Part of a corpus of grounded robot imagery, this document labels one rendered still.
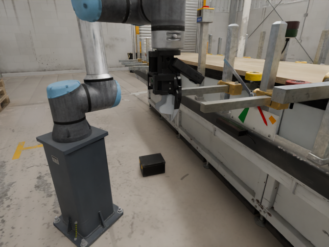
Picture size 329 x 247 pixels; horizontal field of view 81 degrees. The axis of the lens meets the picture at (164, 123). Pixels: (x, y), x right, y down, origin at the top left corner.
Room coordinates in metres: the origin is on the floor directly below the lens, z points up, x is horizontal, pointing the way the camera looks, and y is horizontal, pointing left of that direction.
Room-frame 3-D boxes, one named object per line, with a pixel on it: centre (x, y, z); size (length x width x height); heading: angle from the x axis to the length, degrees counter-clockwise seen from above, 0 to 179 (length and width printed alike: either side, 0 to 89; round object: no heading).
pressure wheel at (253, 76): (1.00, -0.45, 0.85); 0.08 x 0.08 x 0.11
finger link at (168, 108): (0.56, -0.01, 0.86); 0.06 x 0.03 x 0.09; 111
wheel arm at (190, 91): (0.93, -0.27, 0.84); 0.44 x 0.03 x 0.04; 110
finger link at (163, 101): (0.58, 0.00, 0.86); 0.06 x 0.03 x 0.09; 111
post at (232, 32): (0.99, -0.32, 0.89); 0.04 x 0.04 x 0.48; 20
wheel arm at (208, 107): (0.69, -0.33, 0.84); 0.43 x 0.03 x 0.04; 110
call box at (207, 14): (1.23, -0.23, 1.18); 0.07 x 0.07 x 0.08; 20
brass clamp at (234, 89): (0.97, -0.32, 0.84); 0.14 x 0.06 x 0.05; 20
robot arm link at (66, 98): (0.92, 0.47, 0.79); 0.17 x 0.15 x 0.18; 128
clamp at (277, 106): (0.73, -0.41, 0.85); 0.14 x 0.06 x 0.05; 20
